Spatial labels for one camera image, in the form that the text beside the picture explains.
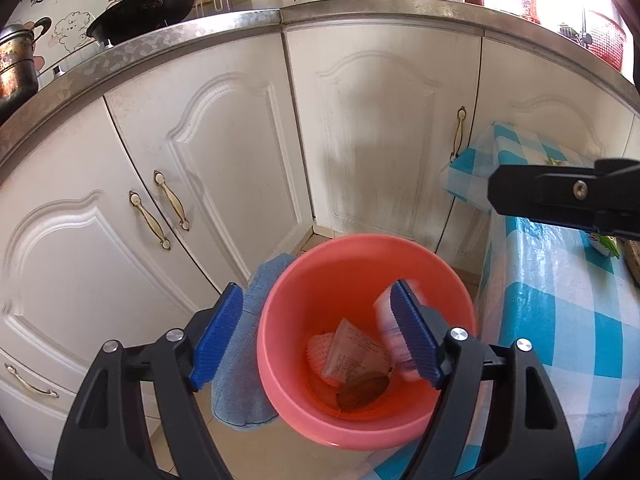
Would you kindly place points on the pink plastic bucket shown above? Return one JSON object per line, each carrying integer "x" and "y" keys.
{"x": 320, "y": 280}

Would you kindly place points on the pink foam fruit net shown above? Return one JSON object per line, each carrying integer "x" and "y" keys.
{"x": 317, "y": 352}

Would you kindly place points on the blue floor cloth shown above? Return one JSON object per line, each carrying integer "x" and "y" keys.
{"x": 240, "y": 360}

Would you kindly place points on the white cabinet drawer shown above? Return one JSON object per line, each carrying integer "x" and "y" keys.
{"x": 35, "y": 415}

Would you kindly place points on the white cabinet door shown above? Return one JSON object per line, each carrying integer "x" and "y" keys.
{"x": 632, "y": 140}
{"x": 60, "y": 260}
{"x": 230, "y": 160}
{"x": 380, "y": 150}
{"x": 540, "y": 90}

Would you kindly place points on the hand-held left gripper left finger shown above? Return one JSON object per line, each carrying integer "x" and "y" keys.
{"x": 220, "y": 335}

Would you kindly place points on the white kitchen cabinets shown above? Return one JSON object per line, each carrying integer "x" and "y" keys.
{"x": 150, "y": 45}

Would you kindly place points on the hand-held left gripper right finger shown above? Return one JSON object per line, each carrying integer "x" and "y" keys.
{"x": 415, "y": 340}

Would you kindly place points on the blue checkered tablecloth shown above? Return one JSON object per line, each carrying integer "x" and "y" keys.
{"x": 550, "y": 285}

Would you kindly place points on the gas stove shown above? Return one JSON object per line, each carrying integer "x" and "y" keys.
{"x": 65, "y": 63}

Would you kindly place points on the pink and white wrapper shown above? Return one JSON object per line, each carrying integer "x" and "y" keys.
{"x": 386, "y": 325}

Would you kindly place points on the white plastic holder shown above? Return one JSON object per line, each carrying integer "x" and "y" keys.
{"x": 215, "y": 0}

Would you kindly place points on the red plastic basket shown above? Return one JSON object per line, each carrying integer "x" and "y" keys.
{"x": 607, "y": 40}

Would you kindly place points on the brown fruit peel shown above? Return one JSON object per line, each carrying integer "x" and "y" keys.
{"x": 360, "y": 391}

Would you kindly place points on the green snack wrapper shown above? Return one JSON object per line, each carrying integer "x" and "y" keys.
{"x": 605, "y": 246}

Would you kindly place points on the steel lidded pot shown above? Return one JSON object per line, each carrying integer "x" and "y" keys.
{"x": 17, "y": 70}

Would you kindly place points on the black wok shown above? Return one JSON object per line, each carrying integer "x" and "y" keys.
{"x": 145, "y": 10}

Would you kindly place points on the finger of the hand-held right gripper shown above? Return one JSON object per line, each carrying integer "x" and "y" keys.
{"x": 550, "y": 195}

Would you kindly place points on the steel faucet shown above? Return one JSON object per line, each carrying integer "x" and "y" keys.
{"x": 583, "y": 35}

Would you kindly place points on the crumpled paper receipt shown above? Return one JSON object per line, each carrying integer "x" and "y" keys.
{"x": 350, "y": 350}

